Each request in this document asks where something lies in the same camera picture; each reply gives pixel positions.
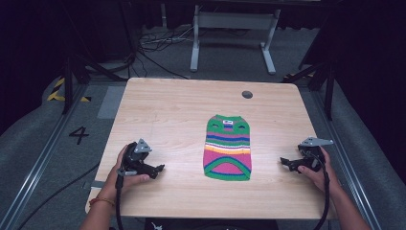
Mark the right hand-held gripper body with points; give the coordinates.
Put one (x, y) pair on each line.
(314, 161)

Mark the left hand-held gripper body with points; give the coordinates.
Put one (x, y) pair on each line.
(135, 161)

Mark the striped knitted pet sweater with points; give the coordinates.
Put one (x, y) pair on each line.
(227, 153)

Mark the person's right hand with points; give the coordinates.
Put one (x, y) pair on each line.
(320, 180)

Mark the person's left hand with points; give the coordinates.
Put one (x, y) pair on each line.
(115, 183)

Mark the black metal stand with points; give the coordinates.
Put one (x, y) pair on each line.
(328, 89)
(67, 83)

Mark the grey round table grommet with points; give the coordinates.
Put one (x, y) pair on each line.
(247, 94)

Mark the yellow and black hazard tape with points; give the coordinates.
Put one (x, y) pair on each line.
(54, 95)

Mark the grey metal floor rail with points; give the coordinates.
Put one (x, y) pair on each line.
(351, 166)
(35, 172)

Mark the white metal desk frame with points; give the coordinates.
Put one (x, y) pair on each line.
(234, 20)

